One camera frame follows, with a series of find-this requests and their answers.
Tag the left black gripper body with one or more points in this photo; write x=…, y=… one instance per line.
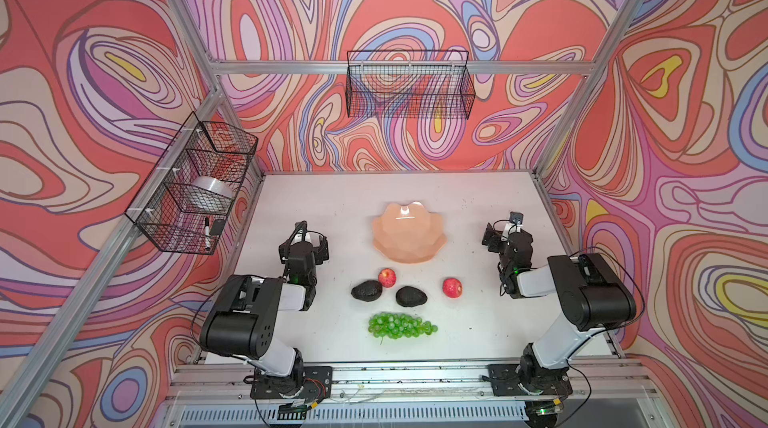
x=317, y=253

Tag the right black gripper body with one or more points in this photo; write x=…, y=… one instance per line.
x=498, y=246

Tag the red apple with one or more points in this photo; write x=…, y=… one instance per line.
x=452, y=288
x=387, y=278

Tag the dark avocado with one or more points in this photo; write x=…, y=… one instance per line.
x=410, y=297
x=367, y=291

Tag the pink faceted fruit bowl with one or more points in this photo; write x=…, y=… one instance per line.
x=408, y=234

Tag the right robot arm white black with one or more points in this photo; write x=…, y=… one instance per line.
x=591, y=297

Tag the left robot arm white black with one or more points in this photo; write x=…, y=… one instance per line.
x=242, y=321

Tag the silver tape roll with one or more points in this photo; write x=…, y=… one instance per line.
x=214, y=185

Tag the green grape bunch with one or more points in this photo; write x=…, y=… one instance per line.
x=399, y=325

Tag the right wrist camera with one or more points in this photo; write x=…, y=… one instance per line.
x=515, y=221

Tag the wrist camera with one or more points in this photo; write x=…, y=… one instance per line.
x=515, y=221
x=301, y=233

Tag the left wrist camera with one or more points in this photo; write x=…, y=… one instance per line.
x=301, y=233

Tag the black wire basket left wall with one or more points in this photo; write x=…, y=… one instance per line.
x=170, y=213

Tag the black wire basket wall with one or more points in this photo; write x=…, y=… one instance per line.
x=409, y=84
x=170, y=213

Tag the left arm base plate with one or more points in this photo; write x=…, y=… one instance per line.
x=311, y=384

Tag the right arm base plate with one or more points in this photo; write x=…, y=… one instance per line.
x=517, y=380

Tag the black wire basket back wall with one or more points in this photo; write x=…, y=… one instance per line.
x=409, y=84

